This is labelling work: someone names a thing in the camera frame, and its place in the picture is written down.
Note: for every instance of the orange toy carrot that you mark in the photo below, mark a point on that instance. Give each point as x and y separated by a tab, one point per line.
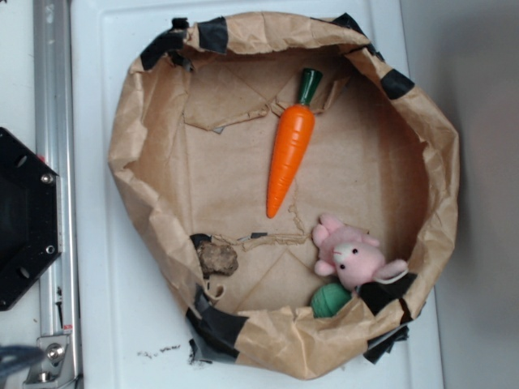
294	131

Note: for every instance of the brown paper bag bin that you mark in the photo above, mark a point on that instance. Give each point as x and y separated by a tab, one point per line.
190	153

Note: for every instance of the brown lumpy rock toy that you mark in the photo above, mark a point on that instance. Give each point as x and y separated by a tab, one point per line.
217	259

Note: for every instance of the pink plush bunny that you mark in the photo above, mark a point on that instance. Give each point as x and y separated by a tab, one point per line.
352	255

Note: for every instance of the green ball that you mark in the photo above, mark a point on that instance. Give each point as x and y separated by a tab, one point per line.
329	299

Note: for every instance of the white plastic tray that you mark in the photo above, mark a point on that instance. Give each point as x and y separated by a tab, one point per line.
133	332

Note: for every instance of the aluminium extrusion rail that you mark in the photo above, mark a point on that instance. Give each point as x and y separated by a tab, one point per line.
59	285

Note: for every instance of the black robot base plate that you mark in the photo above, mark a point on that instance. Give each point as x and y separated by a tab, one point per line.
29	219

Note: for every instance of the metal corner bracket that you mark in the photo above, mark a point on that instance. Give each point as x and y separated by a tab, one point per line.
57	368

